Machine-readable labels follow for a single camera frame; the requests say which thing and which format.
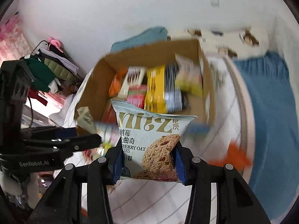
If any white wafer packet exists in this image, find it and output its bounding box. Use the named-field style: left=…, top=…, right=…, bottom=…
left=118, top=66, right=146, bottom=99

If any white waffle blanket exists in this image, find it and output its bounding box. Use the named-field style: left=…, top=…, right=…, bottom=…
left=269, top=16, right=299, bottom=59

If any red snack packet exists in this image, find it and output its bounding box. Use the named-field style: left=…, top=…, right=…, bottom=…
left=127, top=85, right=147, bottom=109

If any colourful candy bag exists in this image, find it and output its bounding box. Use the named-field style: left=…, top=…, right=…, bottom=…
left=75, top=107, right=122, bottom=159

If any bear print pillow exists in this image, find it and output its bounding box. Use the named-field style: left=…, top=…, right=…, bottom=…
left=167, top=27, right=269, bottom=59

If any white floral quilt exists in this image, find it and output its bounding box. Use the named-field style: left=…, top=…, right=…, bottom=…
left=54, top=51, right=255, bottom=224

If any large yellow black packet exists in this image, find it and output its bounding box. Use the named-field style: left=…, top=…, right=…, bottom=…
left=144, top=65, right=187, bottom=113

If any pink patterned curtain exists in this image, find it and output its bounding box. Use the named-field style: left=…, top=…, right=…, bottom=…
left=0, top=12, right=31, bottom=61

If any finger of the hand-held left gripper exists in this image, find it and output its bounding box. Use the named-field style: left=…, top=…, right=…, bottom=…
left=21, top=126, right=78, bottom=141
left=23, top=134, right=103, bottom=154

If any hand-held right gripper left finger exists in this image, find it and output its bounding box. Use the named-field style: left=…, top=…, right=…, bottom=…
left=28, top=145, right=124, bottom=224

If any pink plush toy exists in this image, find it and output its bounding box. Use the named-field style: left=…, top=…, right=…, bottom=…
left=48, top=37, right=63, bottom=48

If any red garment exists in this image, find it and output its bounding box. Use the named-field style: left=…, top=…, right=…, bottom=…
left=28, top=89, right=47, bottom=105

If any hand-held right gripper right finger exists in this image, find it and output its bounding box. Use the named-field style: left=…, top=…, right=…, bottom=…
left=172, top=142, right=271, bottom=224

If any pinched orange snack packet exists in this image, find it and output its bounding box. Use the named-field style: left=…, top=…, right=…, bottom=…
left=208, top=142, right=254, bottom=168

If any cream yellow-edged snack packet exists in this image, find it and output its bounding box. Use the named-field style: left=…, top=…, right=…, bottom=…
left=174, top=54, right=204, bottom=97

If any cardboard box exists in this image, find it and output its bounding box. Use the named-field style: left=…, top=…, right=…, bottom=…
left=75, top=38, right=218, bottom=140

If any black clothes rack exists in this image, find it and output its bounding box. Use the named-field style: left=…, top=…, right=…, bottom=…
left=33, top=40, right=49, bottom=54

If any blue bedsheet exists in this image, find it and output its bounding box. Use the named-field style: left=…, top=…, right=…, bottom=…
left=234, top=51, right=299, bottom=217

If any olive puffer jacket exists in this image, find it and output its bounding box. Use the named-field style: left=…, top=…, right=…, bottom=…
left=44, top=57, right=73, bottom=80

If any teal folded towel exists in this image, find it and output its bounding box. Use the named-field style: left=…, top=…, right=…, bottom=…
left=110, top=26, right=169, bottom=54

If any pale blue cookie packet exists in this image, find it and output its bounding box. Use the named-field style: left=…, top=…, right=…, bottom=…
left=112, top=99, right=198, bottom=183

